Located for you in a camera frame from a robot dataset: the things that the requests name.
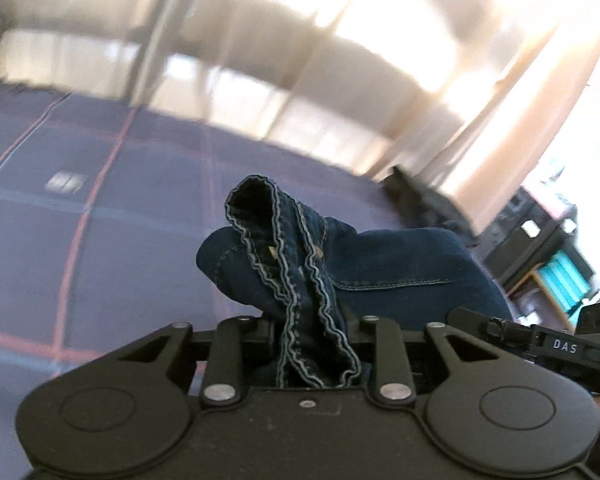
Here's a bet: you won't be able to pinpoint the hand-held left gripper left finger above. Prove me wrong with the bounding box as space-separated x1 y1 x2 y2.
114 316 277 407

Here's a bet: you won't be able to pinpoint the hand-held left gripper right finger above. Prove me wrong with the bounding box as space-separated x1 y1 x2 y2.
341 314 507 405

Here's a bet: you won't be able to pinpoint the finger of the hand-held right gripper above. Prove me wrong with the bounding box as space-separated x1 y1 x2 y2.
446 306 537 362

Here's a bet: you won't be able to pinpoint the blue denim pants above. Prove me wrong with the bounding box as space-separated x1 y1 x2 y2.
196 175 512 391

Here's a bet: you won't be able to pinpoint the wooden shelf with teal boxes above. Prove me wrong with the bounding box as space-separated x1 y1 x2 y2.
484 184 600 322

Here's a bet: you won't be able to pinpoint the black furniture piece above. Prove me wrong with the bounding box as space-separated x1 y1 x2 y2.
383 166 481 248

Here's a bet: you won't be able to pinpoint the plaid blue bed sheet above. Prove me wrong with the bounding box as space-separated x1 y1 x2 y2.
0 79 431 401

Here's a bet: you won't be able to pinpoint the cream curtain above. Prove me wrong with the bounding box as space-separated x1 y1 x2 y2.
0 0 600 226

